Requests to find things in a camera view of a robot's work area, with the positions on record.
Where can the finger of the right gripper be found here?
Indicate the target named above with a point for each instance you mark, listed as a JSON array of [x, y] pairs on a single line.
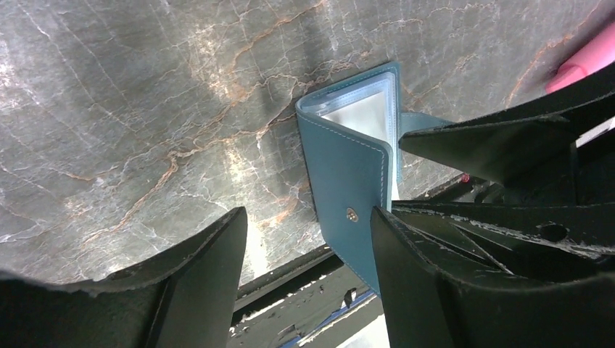
[[504, 145]]

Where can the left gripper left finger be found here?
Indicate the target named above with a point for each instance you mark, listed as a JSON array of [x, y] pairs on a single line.
[[181, 297]]

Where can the pink cylindrical tube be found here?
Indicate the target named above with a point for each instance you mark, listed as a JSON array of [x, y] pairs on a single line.
[[592, 57]]

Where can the blue card holder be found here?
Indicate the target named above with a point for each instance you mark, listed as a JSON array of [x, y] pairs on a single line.
[[350, 132]]

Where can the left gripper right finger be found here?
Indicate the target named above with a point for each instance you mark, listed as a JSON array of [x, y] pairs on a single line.
[[495, 275]]

